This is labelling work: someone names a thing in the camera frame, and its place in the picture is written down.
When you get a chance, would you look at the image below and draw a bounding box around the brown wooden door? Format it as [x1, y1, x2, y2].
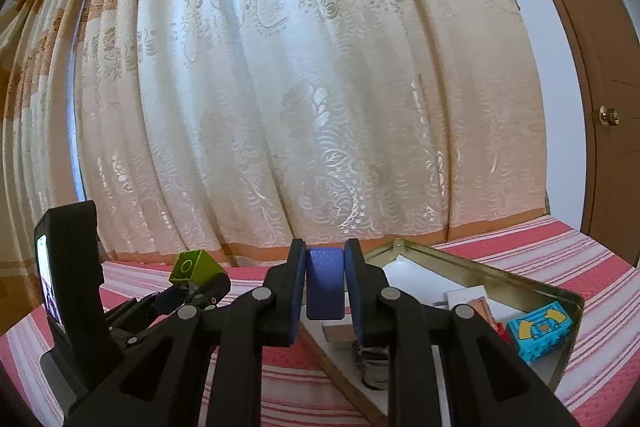
[492, 0, 640, 268]

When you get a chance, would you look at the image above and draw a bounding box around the gold metal tin box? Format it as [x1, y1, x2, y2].
[299, 238, 585, 423]

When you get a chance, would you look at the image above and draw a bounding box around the cream floral curtain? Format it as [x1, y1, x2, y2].
[0, 0, 101, 333]
[75, 0, 548, 265]

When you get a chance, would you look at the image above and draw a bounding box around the blue rectangular block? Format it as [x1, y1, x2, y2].
[305, 247, 346, 320]

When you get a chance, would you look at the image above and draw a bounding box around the white foam block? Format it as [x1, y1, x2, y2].
[446, 286, 488, 308]

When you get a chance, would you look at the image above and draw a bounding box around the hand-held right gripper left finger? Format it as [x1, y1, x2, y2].
[62, 238, 307, 427]

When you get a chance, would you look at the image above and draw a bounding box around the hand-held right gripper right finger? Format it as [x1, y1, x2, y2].
[344, 238, 581, 427]

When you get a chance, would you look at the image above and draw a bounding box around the pink striped bedsheet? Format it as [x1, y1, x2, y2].
[0, 214, 640, 427]

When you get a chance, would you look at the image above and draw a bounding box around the white paper tin liner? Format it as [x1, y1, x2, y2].
[305, 254, 551, 413]

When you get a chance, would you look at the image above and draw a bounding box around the blue toy block moon print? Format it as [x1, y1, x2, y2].
[507, 301, 573, 363]

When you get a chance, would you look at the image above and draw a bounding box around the dark metal clip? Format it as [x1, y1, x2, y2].
[351, 341, 390, 392]

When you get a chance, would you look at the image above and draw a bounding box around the pink box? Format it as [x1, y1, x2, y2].
[467, 297, 501, 325]

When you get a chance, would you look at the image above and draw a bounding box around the green toy brick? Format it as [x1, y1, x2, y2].
[169, 249, 222, 286]

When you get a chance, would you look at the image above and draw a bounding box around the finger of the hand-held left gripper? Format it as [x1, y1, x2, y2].
[102, 287, 187, 345]
[177, 273, 232, 310]

